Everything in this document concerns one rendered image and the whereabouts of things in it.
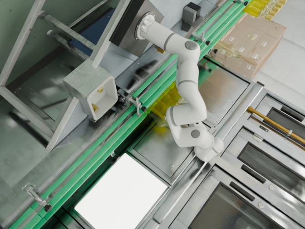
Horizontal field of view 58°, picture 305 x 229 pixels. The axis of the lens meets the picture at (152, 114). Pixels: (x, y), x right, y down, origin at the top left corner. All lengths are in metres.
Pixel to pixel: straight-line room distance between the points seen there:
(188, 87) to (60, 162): 0.75
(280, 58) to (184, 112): 5.54
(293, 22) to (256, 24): 1.74
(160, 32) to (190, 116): 0.43
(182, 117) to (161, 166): 0.53
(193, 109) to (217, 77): 0.90
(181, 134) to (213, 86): 0.81
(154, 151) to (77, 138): 0.45
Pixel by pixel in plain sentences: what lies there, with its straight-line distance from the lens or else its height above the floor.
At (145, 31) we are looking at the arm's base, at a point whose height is 0.86.
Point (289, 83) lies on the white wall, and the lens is 6.22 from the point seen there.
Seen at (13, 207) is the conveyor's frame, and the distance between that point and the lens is 1.48.
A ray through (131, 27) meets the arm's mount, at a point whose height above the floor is 0.81.
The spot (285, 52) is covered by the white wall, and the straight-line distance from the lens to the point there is 6.74.
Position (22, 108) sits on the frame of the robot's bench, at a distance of 1.71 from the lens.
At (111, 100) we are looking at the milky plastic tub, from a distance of 1.50.
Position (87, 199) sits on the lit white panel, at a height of 1.02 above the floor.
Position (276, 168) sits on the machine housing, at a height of 1.72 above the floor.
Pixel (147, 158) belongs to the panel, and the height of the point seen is 1.12.
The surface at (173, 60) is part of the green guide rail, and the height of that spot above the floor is 0.91.
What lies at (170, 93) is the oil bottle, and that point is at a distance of 1.63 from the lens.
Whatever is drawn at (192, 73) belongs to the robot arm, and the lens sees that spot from 1.17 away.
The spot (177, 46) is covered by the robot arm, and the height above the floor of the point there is 1.03.
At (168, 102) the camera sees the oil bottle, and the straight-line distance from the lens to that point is 1.60.
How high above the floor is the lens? 1.50
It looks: 18 degrees down
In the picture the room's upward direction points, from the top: 125 degrees clockwise
